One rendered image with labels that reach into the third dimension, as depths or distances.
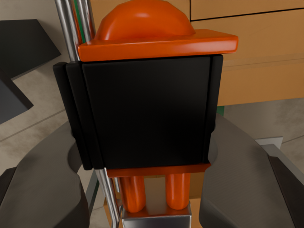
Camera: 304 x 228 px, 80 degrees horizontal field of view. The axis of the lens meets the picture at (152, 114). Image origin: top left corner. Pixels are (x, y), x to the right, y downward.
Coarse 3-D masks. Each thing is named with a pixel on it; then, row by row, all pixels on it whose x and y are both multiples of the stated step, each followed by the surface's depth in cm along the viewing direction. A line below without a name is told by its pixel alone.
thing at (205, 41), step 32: (96, 64) 9; (128, 64) 9; (160, 64) 9; (192, 64) 9; (96, 96) 9; (128, 96) 9; (160, 96) 9; (192, 96) 9; (96, 128) 10; (128, 128) 10; (160, 128) 10; (192, 128) 10; (128, 160) 11; (160, 160) 11; (192, 160) 12
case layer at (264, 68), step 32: (96, 0) 69; (128, 0) 69; (192, 0) 70; (224, 0) 70; (256, 0) 70; (288, 0) 70; (96, 32) 74; (224, 32) 75; (256, 32) 76; (288, 32) 76; (224, 64) 82; (256, 64) 82; (288, 64) 82; (224, 96) 89; (256, 96) 90; (288, 96) 90
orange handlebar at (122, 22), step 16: (144, 0) 9; (160, 0) 9; (112, 16) 9; (128, 16) 9; (144, 16) 9; (160, 16) 9; (176, 16) 9; (112, 32) 9; (128, 32) 9; (144, 32) 9; (160, 32) 9; (176, 32) 9; (192, 32) 10; (176, 176) 14; (128, 192) 15; (144, 192) 16; (176, 192) 15; (128, 208) 16; (176, 208) 16
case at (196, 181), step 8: (144, 176) 73; (152, 176) 73; (160, 176) 73; (192, 176) 71; (200, 176) 71; (192, 184) 68; (200, 184) 68; (192, 192) 65; (200, 192) 65; (104, 200) 65; (192, 200) 63; (200, 200) 63; (104, 208) 64; (192, 208) 65; (120, 216) 66; (192, 216) 68; (120, 224) 69; (192, 224) 70; (200, 224) 70
